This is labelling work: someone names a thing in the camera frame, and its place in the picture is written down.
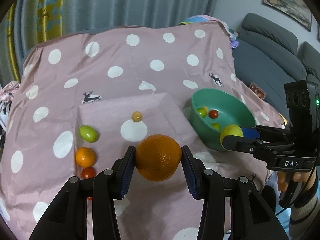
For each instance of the small mandarin orange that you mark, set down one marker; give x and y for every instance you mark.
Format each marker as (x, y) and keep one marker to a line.
(85, 157)

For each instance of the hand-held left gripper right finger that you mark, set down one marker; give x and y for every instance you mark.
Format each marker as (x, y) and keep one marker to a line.
(191, 175)

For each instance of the red snack packet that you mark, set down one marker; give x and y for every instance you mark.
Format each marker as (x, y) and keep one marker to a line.
(258, 90)

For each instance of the pink polka dot blanket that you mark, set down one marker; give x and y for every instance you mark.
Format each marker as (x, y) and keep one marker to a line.
(112, 92)

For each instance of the large orange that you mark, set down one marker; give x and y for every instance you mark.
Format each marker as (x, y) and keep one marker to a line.
(157, 157)

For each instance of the green plastic bowl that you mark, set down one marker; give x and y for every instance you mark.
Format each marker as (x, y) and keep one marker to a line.
(225, 102)

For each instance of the green jujube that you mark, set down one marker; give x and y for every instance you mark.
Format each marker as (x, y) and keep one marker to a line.
(231, 131)
(216, 126)
(88, 133)
(200, 112)

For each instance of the framed wall picture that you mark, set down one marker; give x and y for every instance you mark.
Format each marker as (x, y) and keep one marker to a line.
(287, 0)

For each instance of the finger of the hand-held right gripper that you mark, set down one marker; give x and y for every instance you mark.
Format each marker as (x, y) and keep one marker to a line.
(250, 132)
(240, 145)

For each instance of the grey sofa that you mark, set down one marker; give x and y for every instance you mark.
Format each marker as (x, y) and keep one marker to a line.
(265, 55)

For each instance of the yellow cherry tomato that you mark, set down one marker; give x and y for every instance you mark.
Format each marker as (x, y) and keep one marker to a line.
(206, 108)

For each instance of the grey curtain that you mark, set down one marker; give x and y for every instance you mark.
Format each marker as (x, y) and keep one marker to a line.
(125, 2)

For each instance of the person's right forearm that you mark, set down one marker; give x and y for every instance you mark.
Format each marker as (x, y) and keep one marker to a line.
(305, 217)

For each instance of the pile of clothes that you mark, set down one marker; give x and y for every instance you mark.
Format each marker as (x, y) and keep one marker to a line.
(7, 95)

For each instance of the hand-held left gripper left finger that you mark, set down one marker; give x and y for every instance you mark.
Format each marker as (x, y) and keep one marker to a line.
(126, 172)

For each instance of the yellow patterned curtain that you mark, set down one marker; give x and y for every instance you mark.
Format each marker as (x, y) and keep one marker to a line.
(47, 7)

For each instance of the person's right hand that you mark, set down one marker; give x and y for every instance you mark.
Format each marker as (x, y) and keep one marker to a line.
(303, 178)

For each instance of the small brown round fruit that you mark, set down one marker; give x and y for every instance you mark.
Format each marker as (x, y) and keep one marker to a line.
(137, 116)

